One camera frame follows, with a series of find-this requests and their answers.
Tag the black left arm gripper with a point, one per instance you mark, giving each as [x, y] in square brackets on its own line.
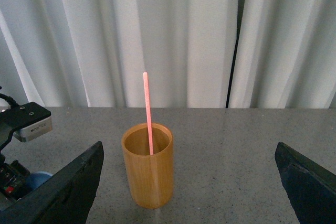
[14, 176]

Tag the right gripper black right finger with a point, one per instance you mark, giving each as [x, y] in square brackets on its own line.
[309, 187]

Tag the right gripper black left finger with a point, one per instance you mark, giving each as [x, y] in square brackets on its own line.
[64, 198]

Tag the pink chopstick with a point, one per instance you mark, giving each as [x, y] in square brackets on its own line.
[148, 111]

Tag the blue plastic cup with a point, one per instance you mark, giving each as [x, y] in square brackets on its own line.
[36, 179]

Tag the bamboo chopstick holder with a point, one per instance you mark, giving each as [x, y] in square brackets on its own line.
[150, 177]

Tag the white pleated curtain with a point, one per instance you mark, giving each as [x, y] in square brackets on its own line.
[198, 53]

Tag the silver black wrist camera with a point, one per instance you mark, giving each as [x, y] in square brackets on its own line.
[25, 122]

